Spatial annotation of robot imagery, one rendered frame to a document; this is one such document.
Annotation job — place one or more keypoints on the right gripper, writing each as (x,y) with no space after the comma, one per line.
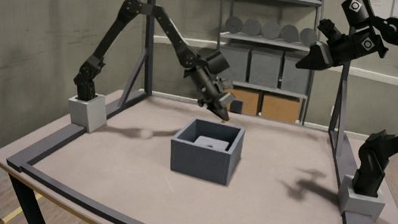
(209,93)

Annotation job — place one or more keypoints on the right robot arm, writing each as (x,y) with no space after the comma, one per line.
(215,63)

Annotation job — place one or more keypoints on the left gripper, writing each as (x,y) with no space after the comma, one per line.
(342,50)

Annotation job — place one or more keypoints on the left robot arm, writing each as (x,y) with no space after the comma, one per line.
(378,147)

